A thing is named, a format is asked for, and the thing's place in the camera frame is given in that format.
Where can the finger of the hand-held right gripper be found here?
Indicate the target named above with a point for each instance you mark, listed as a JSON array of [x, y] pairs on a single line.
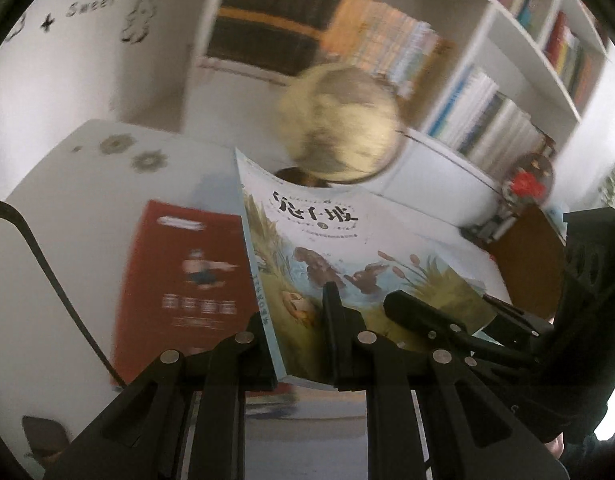
[[422, 315], [522, 322]]

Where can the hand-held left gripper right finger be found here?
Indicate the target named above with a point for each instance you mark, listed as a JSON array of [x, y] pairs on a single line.
[[337, 340]]

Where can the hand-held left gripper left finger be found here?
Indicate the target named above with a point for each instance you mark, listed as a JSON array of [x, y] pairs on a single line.
[[260, 355]]

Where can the dark red book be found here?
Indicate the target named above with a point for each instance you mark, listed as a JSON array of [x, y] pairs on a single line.
[[187, 285]]

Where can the pale book with reeds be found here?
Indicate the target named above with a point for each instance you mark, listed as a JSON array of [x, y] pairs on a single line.
[[312, 230]]

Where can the row of white blue books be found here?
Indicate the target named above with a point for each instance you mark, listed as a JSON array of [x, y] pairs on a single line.
[[497, 130]]

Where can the row of orange books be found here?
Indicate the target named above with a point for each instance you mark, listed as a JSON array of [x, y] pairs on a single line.
[[387, 45]]

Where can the row of dark books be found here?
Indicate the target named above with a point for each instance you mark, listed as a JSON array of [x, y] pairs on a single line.
[[272, 10]]

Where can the dark brown board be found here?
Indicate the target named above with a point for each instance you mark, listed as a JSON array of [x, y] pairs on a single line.
[[530, 265]]

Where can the green white patterned panel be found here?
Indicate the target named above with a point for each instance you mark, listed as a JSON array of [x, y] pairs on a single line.
[[612, 187]]

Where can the round fan ornament on stand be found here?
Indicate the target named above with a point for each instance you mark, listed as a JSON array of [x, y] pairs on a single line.
[[530, 182]]

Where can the white bookshelf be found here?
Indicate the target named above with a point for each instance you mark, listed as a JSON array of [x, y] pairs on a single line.
[[437, 160]]

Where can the beige globe on wooden stand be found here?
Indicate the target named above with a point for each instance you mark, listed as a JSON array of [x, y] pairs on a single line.
[[337, 125]]

